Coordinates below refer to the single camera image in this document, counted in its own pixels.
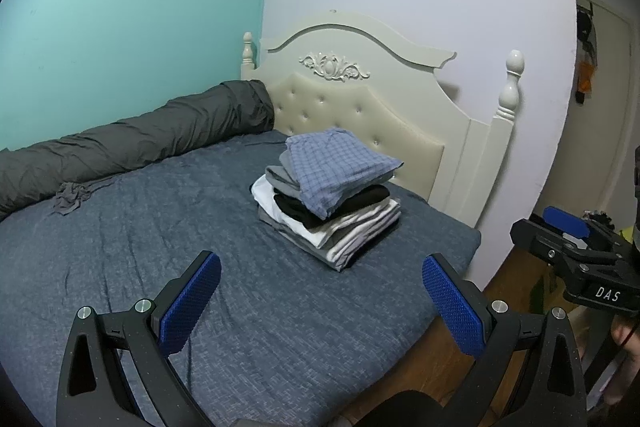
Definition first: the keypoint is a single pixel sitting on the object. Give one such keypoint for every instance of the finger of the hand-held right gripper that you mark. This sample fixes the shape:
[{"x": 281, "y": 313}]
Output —
[
  {"x": 565, "y": 219},
  {"x": 547, "y": 244}
]

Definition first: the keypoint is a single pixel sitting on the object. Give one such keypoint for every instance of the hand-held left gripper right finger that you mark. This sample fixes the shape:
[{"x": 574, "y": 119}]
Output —
[{"x": 452, "y": 302}]

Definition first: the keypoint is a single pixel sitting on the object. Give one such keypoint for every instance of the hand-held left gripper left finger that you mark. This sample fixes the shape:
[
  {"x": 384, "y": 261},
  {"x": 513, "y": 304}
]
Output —
[{"x": 192, "y": 302}]

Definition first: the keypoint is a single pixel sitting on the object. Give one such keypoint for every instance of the person's right hand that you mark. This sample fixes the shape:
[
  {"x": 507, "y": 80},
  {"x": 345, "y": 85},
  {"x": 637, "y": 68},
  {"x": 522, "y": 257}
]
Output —
[{"x": 626, "y": 334}]

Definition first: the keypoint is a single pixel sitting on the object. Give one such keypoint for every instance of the bed with blue sheet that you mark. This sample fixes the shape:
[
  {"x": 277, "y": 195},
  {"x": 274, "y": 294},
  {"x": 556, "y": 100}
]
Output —
[{"x": 175, "y": 232}]

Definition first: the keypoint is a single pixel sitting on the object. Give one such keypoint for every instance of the person's dark pants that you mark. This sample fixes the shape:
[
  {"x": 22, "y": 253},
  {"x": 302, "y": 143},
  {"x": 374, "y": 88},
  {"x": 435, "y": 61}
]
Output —
[{"x": 415, "y": 409}]

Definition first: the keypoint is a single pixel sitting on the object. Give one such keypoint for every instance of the light grey folded garment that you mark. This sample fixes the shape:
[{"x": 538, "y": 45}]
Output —
[{"x": 355, "y": 232}]

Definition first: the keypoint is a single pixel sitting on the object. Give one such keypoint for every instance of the cream door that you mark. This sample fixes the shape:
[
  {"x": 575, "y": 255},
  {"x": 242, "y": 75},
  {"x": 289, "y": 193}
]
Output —
[{"x": 612, "y": 107}]

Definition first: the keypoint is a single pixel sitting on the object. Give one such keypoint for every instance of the white folded garment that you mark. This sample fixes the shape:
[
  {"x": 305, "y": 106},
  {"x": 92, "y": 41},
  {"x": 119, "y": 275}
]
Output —
[{"x": 265, "y": 199}]

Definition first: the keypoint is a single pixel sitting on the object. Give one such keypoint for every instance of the black folded garment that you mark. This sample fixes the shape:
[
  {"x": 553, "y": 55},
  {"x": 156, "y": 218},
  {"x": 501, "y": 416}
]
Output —
[{"x": 360, "y": 199}]

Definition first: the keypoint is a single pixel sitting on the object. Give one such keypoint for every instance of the orange hanging item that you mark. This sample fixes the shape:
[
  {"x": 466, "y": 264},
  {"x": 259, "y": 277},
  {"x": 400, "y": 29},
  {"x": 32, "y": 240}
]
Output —
[{"x": 584, "y": 79}]

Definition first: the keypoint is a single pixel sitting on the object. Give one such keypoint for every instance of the small crumpled grey garment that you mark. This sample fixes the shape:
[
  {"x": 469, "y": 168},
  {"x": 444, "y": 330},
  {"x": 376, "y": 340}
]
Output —
[{"x": 75, "y": 197}]

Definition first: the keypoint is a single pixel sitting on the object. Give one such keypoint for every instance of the dark grey rolled duvet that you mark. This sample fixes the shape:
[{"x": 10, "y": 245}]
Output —
[{"x": 125, "y": 142}]

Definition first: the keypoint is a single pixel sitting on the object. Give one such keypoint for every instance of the blue plaid folded shirt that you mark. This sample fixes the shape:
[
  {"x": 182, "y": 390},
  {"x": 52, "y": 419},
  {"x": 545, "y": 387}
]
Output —
[{"x": 340, "y": 167}]

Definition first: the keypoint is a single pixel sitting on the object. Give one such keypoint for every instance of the black hanging bag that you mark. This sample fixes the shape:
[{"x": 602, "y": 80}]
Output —
[{"x": 584, "y": 29}]

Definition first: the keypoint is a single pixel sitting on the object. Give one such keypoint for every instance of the cream tufted headboard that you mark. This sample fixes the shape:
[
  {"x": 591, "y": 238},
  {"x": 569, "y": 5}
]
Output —
[{"x": 380, "y": 92}]

